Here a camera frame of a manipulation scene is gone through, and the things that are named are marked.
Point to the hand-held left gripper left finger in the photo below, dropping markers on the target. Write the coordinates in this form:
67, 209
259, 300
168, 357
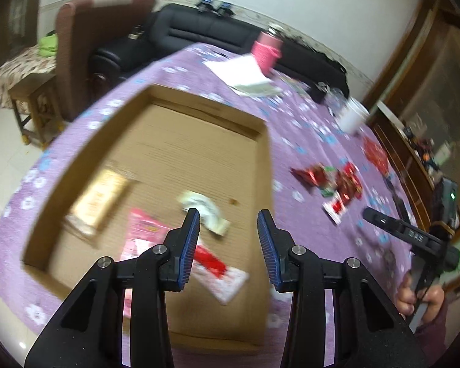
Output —
191, 237

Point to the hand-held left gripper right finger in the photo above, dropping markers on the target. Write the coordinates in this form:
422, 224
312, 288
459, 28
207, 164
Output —
267, 241

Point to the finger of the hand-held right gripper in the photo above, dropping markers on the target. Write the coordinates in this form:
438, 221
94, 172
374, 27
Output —
387, 223

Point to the red foil snack bag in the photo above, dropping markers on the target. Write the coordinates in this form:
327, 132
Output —
310, 176

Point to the cardboard box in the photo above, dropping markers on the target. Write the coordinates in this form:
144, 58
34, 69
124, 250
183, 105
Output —
184, 149

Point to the person's right forearm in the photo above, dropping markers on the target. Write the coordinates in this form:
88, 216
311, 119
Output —
433, 333

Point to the person's right hand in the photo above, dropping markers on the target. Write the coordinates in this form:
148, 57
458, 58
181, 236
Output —
408, 297

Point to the black flat bar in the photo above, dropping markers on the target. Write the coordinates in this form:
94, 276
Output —
400, 199

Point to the white and green snack packet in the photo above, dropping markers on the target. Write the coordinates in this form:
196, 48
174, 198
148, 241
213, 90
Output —
209, 211

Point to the pink snack packet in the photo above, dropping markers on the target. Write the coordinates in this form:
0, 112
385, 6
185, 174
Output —
143, 230

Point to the red and white snack packet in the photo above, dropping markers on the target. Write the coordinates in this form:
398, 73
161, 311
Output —
226, 276

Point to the tan snack packet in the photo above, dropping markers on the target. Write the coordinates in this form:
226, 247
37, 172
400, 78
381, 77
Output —
97, 203

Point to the white plastic jar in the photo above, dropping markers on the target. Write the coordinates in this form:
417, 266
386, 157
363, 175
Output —
352, 117

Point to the purple floral tablecloth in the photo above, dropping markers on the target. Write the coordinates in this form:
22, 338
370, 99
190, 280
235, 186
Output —
306, 130

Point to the wooden cabinet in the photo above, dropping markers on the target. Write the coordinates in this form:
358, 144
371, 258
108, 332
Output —
437, 103

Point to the clear glass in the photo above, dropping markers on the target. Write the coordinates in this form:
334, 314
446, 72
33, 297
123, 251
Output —
335, 97

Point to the open white book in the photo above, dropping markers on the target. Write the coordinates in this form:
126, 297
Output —
239, 73

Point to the pink thermos bottle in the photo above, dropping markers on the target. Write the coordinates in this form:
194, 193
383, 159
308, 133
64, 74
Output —
267, 51

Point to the black leather sofa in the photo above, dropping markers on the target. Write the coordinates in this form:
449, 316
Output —
199, 30

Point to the brown armchair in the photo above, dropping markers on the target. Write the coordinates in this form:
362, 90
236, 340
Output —
80, 46

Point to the wooden side table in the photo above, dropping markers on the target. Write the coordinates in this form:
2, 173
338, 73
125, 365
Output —
27, 84

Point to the blue and black gadgets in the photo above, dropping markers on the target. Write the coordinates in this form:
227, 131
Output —
214, 7

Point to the green cloth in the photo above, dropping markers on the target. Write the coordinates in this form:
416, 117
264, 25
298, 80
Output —
49, 45

